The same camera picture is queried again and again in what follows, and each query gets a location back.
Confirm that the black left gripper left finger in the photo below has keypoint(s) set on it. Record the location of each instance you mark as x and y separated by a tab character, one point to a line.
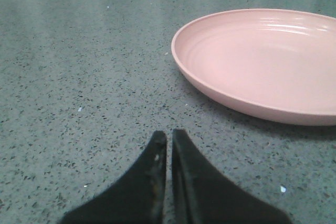
136	197

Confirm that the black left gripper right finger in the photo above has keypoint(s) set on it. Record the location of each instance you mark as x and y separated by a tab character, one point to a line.
203	195

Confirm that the pink plate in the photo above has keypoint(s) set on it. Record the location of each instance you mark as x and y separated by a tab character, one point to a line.
273	64

